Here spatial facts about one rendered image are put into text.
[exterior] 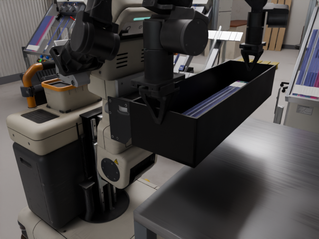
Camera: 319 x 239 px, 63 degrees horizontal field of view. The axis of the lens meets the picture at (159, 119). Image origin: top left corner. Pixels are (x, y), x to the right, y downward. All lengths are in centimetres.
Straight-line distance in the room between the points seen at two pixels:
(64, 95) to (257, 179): 80
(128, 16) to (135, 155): 50
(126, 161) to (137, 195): 52
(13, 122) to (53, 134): 18
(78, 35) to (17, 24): 451
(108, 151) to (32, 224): 62
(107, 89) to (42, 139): 33
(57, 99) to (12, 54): 399
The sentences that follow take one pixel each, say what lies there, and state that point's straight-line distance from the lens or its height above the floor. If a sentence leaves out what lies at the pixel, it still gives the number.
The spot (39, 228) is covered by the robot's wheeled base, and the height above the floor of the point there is 27.
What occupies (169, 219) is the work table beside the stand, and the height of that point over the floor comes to 80.
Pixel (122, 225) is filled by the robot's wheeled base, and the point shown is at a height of 28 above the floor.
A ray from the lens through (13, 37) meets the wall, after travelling 514.
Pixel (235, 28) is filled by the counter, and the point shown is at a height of 70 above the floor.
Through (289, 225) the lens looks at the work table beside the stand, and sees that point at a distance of 67.
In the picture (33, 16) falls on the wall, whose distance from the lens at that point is 534.
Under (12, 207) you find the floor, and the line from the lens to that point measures 206.
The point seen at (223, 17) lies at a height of 112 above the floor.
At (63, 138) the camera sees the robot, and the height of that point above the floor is 73.
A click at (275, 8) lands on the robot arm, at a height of 122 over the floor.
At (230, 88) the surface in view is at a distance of 92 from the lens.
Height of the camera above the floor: 124
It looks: 24 degrees down
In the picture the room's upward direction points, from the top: straight up
